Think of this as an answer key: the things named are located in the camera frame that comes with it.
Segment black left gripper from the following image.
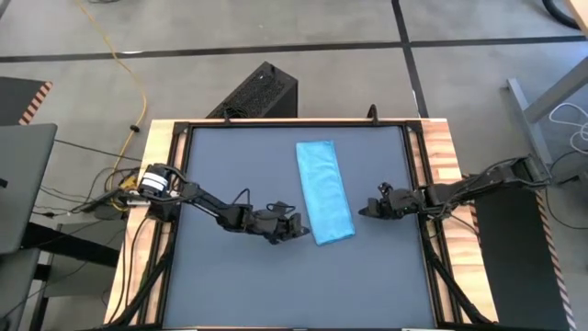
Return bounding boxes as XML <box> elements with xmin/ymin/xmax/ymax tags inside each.
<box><xmin>250</xmin><ymin>204</ymin><xmax>311</xmax><ymax>245</ymax></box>

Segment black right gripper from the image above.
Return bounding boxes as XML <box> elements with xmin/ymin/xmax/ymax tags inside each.
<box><xmin>357</xmin><ymin>188</ymin><xmax>426</xmax><ymax>221</ymax></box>

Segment light blue microfiber towel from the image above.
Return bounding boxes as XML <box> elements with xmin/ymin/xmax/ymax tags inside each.
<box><xmin>295</xmin><ymin>140</ymin><xmax>356</xmax><ymax>247</ymax></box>

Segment black computer tower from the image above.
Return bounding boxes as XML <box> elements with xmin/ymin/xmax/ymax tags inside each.
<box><xmin>206</xmin><ymin>61</ymin><xmax>299</xmax><ymax>120</ymax></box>

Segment large black striped-edge mat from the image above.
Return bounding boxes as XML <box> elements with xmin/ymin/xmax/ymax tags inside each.
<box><xmin>472</xmin><ymin>183</ymin><xmax>578</xmax><ymax>331</ymax></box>

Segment grey metal desk leg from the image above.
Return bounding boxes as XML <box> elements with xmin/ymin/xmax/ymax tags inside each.
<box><xmin>506</xmin><ymin>54</ymin><xmax>588</xmax><ymax>166</ymax></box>

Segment black power strip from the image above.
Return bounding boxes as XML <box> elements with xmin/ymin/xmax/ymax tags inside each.
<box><xmin>82</xmin><ymin>186</ymin><xmax>149</xmax><ymax>213</ymax></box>

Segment grey laptop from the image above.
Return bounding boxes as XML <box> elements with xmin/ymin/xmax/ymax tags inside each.
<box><xmin>0</xmin><ymin>122</ymin><xmax>59</xmax><ymax>254</ymax></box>

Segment wooden desk top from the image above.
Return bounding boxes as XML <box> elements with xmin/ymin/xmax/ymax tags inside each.
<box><xmin>567</xmin><ymin>0</ymin><xmax>588</xmax><ymax>34</ymax></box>

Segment small black striped-edge mat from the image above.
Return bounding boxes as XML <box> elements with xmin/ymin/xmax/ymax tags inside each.
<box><xmin>0</xmin><ymin>75</ymin><xmax>54</xmax><ymax>126</ymax></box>

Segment black aluminium table frame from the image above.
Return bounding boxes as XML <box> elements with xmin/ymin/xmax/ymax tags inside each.
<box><xmin>105</xmin><ymin>104</ymin><xmax>500</xmax><ymax>331</ymax></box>

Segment black floor cable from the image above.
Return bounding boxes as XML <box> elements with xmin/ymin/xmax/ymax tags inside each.
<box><xmin>544</xmin><ymin>150</ymin><xmax>588</xmax><ymax>231</ymax></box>

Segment yellow power cable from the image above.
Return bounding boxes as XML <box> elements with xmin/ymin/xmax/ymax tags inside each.
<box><xmin>75</xmin><ymin>0</ymin><xmax>149</xmax><ymax>212</ymax></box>

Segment white cable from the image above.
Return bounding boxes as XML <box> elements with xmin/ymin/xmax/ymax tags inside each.
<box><xmin>548</xmin><ymin>101</ymin><xmax>588</xmax><ymax>155</ymax></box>

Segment black hose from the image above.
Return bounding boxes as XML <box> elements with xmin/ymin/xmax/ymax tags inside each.
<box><xmin>541</xmin><ymin>0</ymin><xmax>582</xmax><ymax>31</ymax></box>

